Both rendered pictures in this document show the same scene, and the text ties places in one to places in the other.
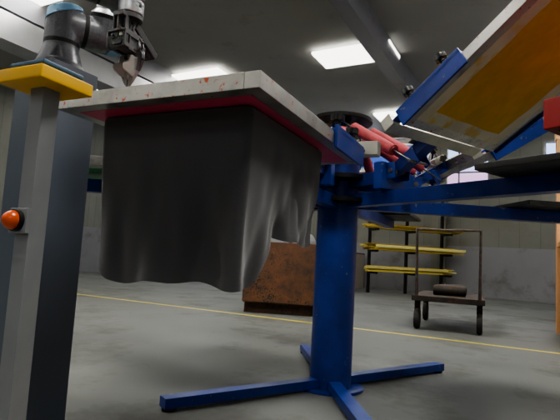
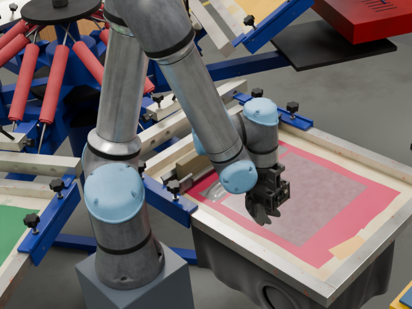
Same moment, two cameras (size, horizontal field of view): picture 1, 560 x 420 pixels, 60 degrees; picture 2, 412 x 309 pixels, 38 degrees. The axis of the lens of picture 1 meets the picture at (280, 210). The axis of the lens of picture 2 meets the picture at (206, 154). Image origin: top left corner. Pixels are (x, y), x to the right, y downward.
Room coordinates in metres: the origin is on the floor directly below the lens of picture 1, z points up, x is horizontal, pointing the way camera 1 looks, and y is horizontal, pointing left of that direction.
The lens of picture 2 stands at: (1.06, 1.58, 2.14)
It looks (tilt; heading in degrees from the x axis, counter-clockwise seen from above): 35 degrees down; 294
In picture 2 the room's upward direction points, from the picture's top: 6 degrees counter-clockwise
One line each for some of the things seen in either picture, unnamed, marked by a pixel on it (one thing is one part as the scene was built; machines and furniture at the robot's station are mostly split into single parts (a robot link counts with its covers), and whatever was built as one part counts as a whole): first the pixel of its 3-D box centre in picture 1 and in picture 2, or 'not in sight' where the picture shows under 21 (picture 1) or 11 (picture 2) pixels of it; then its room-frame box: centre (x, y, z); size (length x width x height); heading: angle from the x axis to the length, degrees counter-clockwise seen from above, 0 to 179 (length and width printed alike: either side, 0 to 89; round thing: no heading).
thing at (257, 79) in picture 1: (232, 134); (277, 182); (1.44, 0.16, 0.97); 0.79 x 0.58 x 0.04; 155
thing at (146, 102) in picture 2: not in sight; (156, 112); (1.95, -0.08, 1.02); 0.17 x 0.06 x 0.05; 155
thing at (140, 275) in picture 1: (167, 198); (354, 281); (1.18, 0.28, 0.74); 0.45 x 0.03 x 0.43; 65
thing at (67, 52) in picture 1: (60, 57); (126, 247); (1.61, 0.78, 1.25); 0.15 x 0.15 x 0.10
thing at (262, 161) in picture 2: (132, 10); (263, 152); (1.39, 0.48, 1.32); 0.08 x 0.08 x 0.05
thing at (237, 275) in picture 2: not in sight; (254, 270); (1.47, 0.34, 0.77); 0.46 x 0.09 x 0.36; 155
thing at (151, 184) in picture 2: not in sight; (159, 195); (1.78, 0.31, 0.98); 0.30 x 0.05 x 0.07; 155
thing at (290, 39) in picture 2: (455, 189); (234, 65); (1.85, -0.67, 0.91); 1.34 x 0.41 x 0.08; 35
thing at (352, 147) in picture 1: (344, 147); (274, 118); (1.54, -0.20, 0.98); 0.30 x 0.05 x 0.07; 155
